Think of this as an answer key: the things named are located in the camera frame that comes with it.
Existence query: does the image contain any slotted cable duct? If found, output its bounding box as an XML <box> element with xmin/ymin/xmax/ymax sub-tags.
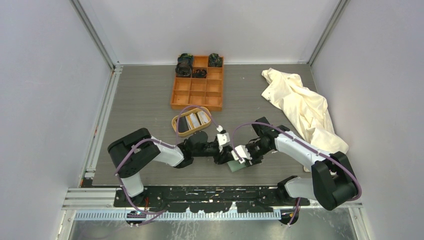
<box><xmin>74</xmin><ymin>209</ymin><xmax>281</xmax><ymax>221</ymax></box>

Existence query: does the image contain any small dark rolled belt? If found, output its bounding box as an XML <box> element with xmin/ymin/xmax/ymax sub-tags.
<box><xmin>208</xmin><ymin>53</ymin><xmax>223</xmax><ymax>68</ymax></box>

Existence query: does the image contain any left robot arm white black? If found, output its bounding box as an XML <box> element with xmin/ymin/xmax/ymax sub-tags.
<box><xmin>107</xmin><ymin>128</ymin><xmax>234</xmax><ymax>207</ymax></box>

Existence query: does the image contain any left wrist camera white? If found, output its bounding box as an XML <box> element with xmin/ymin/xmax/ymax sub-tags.
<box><xmin>216</xmin><ymin>125</ymin><xmax>231</xmax><ymax>148</ymax></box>

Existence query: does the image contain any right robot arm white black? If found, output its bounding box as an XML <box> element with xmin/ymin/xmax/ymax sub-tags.
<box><xmin>234</xmin><ymin>117</ymin><xmax>362</xmax><ymax>211</ymax></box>

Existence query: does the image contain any orange compartment organizer tray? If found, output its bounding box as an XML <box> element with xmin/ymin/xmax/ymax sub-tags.
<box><xmin>170</xmin><ymin>55</ymin><xmax>224</xmax><ymax>112</ymax></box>

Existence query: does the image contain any green card holder wallet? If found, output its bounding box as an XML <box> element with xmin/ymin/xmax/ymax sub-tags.
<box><xmin>227</xmin><ymin>160</ymin><xmax>246</xmax><ymax>173</ymax></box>

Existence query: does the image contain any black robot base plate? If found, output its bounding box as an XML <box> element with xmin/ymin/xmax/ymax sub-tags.
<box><xmin>131</xmin><ymin>185</ymin><xmax>296</xmax><ymax>213</ymax></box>

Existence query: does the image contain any large dark rolled belt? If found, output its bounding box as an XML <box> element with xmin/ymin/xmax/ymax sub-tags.
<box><xmin>175</xmin><ymin>53</ymin><xmax>194</xmax><ymax>78</ymax></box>

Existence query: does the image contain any cream cloth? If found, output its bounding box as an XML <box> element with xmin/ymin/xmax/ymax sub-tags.
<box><xmin>261</xmin><ymin>68</ymin><xmax>349</xmax><ymax>154</ymax></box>

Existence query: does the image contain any stack of cards in tray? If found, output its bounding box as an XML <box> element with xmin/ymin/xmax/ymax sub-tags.
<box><xmin>177</xmin><ymin>110</ymin><xmax>211</xmax><ymax>134</ymax></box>

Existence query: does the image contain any tan oval card tray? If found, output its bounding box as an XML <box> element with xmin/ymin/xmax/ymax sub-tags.
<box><xmin>171</xmin><ymin>105</ymin><xmax>213</xmax><ymax>137</ymax></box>

